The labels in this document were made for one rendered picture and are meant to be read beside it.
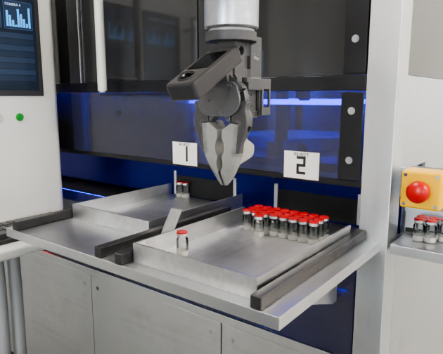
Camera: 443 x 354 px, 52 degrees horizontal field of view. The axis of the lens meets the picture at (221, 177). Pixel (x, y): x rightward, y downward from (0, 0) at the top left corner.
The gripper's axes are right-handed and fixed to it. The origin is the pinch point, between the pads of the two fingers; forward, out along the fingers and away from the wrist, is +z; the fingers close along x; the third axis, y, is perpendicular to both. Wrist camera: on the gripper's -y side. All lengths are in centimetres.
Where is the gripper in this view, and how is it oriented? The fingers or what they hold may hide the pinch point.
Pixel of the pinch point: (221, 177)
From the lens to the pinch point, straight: 65.1
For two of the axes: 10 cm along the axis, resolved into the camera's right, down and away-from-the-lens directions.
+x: -8.0, -1.0, 6.0
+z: 0.0, 9.9, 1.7
